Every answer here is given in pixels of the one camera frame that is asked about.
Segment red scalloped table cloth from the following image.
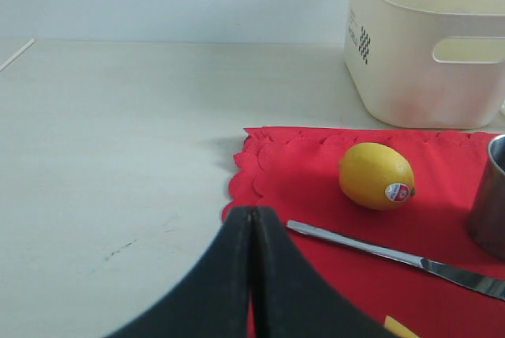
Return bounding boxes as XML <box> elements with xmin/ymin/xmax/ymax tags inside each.
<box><xmin>229</xmin><ymin>126</ymin><xmax>504</xmax><ymax>337</ymax></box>

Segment metal table knife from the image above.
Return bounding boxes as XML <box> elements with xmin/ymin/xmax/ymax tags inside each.
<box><xmin>286</xmin><ymin>220</ymin><xmax>504</xmax><ymax>301</ymax></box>

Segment cream plastic tub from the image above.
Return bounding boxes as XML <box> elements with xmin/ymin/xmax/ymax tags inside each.
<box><xmin>344</xmin><ymin>0</ymin><xmax>504</xmax><ymax>129</ymax></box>

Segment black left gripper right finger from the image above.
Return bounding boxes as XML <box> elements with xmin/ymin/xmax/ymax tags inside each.
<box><xmin>250</xmin><ymin>206</ymin><xmax>395</xmax><ymax>337</ymax></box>

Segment yellow lemon with sticker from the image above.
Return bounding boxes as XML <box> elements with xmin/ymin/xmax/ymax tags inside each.
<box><xmin>338</xmin><ymin>142</ymin><xmax>416</xmax><ymax>211</ymax></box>

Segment stainless steel cup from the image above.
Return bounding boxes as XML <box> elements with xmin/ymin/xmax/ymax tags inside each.
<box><xmin>466</xmin><ymin>134</ymin><xmax>504</xmax><ymax>261</ymax></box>

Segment yellow cheese wedge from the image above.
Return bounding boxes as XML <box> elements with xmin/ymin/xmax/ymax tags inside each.
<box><xmin>383</xmin><ymin>315</ymin><xmax>419</xmax><ymax>338</ymax></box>

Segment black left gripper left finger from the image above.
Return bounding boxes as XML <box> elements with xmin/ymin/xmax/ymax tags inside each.
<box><xmin>110</xmin><ymin>206</ymin><xmax>253</xmax><ymax>338</ymax></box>

